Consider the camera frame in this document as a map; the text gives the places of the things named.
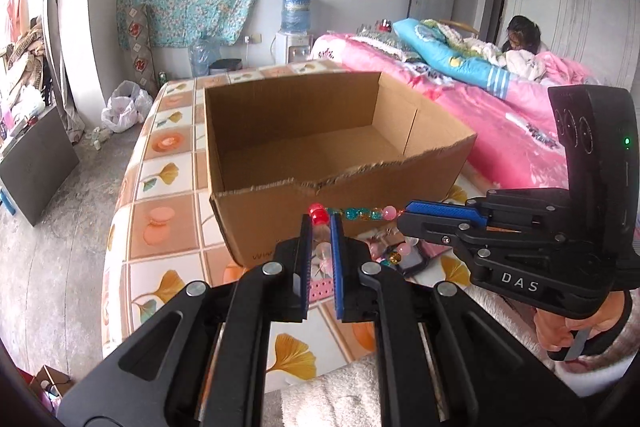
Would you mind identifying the white water dispenser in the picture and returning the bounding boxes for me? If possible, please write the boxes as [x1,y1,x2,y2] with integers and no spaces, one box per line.
[271,31,314,65]

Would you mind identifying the dark grey cabinet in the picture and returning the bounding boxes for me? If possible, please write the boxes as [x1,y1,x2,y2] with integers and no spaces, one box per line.
[1,107,79,227]

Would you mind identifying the pink strap digital watch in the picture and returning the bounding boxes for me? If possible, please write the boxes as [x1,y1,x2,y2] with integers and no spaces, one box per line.
[309,225,447,303]

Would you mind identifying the pink floral quilt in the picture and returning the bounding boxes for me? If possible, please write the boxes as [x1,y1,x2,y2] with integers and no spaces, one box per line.
[311,31,592,188]

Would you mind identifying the right hand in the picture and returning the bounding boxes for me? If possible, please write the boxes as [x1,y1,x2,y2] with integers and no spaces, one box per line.
[534,291,625,352]

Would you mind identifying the clear plastic water jug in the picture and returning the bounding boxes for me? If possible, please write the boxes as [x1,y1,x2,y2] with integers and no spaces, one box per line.
[188,31,220,77]

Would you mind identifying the patterned plastic tablecloth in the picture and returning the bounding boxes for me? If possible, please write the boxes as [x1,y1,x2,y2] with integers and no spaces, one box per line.
[102,61,480,352]

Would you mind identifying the patterned rolled cushion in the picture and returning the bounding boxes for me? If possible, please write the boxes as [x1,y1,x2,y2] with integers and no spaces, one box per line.
[126,3,160,98]

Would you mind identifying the brown cardboard box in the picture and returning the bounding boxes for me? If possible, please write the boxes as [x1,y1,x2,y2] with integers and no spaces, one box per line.
[204,72,476,268]

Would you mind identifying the white plastic bag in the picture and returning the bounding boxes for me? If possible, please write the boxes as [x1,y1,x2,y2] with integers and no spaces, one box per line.
[101,80,153,133]

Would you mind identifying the colourful bead bracelet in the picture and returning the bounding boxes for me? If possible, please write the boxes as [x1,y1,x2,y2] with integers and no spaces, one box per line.
[307,201,406,228]

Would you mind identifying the person sitting behind bed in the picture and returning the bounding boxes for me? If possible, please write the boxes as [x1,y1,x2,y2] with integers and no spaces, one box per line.
[500,15,547,80]

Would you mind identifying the blue patterned blanket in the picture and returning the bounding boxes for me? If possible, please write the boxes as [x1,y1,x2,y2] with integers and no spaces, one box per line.
[392,18,512,100]

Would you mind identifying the blue water dispenser bottle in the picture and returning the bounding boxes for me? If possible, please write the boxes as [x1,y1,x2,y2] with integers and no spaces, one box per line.
[280,0,311,34]

